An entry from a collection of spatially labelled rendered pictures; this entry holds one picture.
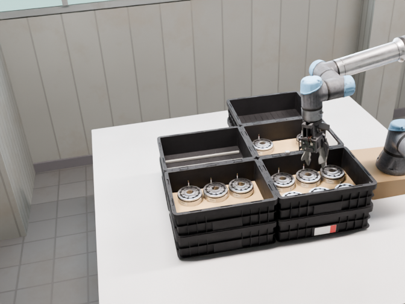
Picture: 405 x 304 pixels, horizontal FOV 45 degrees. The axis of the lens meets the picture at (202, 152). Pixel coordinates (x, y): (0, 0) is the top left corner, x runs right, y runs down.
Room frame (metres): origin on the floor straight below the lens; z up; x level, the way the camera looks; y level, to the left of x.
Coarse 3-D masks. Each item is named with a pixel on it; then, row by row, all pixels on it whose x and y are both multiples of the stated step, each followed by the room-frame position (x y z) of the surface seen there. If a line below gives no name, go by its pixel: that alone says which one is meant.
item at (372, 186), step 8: (264, 168) 1.67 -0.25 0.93; (368, 176) 1.57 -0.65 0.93; (272, 184) 1.55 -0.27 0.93; (368, 184) 1.52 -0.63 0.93; (376, 184) 1.52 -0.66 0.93; (312, 192) 1.49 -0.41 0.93; (320, 192) 1.48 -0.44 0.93; (328, 192) 1.49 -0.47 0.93; (336, 192) 1.49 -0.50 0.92; (344, 192) 1.50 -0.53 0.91; (352, 192) 1.50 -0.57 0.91; (280, 200) 1.46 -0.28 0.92; (288, 200) 1.46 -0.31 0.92; (296, 200) 1.47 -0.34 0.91
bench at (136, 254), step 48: (96, 144) 2.35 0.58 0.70; (144, 144) 2.32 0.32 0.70; (384, 144) 2.17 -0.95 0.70; (96, 192) 1.89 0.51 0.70; (144, 192) 1.87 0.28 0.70; (96, 240) 1.55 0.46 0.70; (144, 240) 1.53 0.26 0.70; (336, 240) 1.47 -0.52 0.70; (384, 240) 1.45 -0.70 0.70; (144, 288) 1.27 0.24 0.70; (192, 288) 1.26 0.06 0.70; (240, 288) 1.24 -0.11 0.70; (288, 288) 1.23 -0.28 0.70; (336, 288) 1.22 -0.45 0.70; (384, 288) 1.21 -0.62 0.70
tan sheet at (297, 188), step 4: (344, 172) 1.75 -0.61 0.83; (344, 176) 1.72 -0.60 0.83; (348, 176) 1.72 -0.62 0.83; (344, 180) 1.69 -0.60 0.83; (348, 180) 1.69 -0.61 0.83; (296, 184) 1.68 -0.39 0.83; (320, 184) 1.67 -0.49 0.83; (324, 184) 1.67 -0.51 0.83; (328, 184) 1.67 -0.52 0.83; (332, 184) 1.67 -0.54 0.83; (336, 184) 1.67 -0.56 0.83; (352, 184) 1.66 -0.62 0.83; (296, 188) 1.65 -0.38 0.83; (300, 188) 1.65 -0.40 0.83; (304, 188) 1.65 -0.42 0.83; (308, 188) 1.65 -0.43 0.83; (312, 188) 1.65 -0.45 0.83; (328, 188) 1.64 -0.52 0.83; (332, 188) 1.64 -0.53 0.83; (280, 192) 1.63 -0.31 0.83; (284, 192) 1.63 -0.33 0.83; (304, 192) 1.62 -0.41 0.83
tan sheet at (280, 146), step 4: (284, 140) 2.06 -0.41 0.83; (288, 140) 2.05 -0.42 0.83; (292, 140) 2.05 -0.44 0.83; (276, 144) 2.02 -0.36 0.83; (280, 144) 2.02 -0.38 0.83; (284, 144) 2.02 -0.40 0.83; (288, 144) 2.01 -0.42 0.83; (292, 144) 2.01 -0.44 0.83; (296, 144) 2.01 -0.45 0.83; (276, 148) 1.98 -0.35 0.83; (280, 148) 1.98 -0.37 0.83; (284, 148) 1.98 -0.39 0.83; (288, 148) 1.97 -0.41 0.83; (292, 148) 1.97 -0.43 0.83; (296, 148) 1.97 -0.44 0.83; (272, 152) 1.95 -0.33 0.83; (276, 152) 1.95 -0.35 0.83; (280, 152) 1.95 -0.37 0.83
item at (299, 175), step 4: (300, 172) 1.73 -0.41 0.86; (312, 172) 1.72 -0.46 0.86; (316, 172) 1.72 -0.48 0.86; (296, 176) 1.70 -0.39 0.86; (300, 176) 1.69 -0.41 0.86; (316, 176) 1.69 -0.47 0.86; (320, 176) 1.69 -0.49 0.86; (300, 180) 1.67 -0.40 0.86; (304, 180) 1.66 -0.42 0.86; (308, 180) 1.67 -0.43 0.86; (312, 180) 1.66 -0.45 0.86; (316, 180) 1.66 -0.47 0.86
